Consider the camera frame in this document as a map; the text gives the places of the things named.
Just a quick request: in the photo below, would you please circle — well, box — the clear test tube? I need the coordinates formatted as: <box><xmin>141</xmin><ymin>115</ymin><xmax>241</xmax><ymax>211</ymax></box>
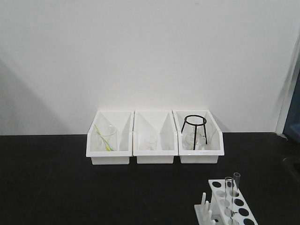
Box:
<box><xmin>232</xmin><ymin>172</ymin><xmax>241</xmax><ymax>197</ymax></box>
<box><xmin>224</xmin><ymin>177</ymin><xmax>234</xmax><ymax>225</ymax></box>

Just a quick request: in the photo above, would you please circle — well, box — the white test tube rack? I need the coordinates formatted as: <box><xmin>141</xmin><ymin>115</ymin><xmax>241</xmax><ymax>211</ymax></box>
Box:
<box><xmin>194</xmin><ymin>179</ymin><xmax>257</xmax><ymax>225</ymax></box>

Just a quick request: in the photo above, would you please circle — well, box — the small glass beaker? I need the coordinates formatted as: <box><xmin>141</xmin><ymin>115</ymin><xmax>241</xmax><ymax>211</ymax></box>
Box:
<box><xmin>144</xmin><ymin>135</ymin><xmax>157</xmax><ymax>150</ymax></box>

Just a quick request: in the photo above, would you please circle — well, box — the middle white storage bin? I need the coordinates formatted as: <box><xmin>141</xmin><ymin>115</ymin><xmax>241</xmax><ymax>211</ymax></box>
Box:
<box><xmin>133</xmin><ymin>110</ymin><xmax>178</xmax><ymax>164</ymax></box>

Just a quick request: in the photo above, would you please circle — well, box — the white storage bin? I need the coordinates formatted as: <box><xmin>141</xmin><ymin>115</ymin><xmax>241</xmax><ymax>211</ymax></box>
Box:
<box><xmin>172</xmin><ymin>110</ymin><xmax>225</xmax><ymax>164</ymax></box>
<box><xmin>86</xmin><ymin>111</ymin><xmax>134</xmax><ymax>165</ymax></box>
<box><xmin>133</xmin><ymin>110</ymin><xmax>178</xmax><ymax>164</ymax></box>

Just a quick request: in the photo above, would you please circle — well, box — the clear glassware under tripod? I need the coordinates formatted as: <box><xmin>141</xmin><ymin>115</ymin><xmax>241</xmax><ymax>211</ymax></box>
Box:
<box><xmin>182</xmin><ymin>127</ymin><xmax>214</xmax><ymax>150</ymax></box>

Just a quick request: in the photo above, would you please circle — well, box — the left white storage bin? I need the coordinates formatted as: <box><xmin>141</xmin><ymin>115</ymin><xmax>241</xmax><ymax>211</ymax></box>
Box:
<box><xmin>86</xmin><ymin>111</ymin><xmax>134</xmax><ymax>165</ymax></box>

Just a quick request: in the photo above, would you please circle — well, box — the glass beaker with sticks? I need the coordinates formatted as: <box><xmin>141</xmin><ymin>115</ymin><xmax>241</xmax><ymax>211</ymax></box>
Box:
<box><xmin>96</xmin><ymin>125</ymin><xmax>118</xmax><ymax>151</ymax></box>

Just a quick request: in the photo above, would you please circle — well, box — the yellow green stirring stick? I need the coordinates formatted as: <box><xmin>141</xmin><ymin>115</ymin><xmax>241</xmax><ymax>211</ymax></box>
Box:
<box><xmin>94</xmin><ymin>124</ymin><xmax>115</xmax><ymax>151</ymax></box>

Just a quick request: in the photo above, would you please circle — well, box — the right white storage bin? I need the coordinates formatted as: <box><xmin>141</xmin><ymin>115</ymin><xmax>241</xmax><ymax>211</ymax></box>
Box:
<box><xmin>172</xmin><ymin>110</ymin><xmax>225</xmax><ymax>164</ymax></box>

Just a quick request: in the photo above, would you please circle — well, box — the black wire tripod stand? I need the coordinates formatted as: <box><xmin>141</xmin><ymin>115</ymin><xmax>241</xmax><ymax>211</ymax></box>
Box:
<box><xmin>181</xmin><ymin>114</ymin><xmax>207</xmax><ymax>138</ymax></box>

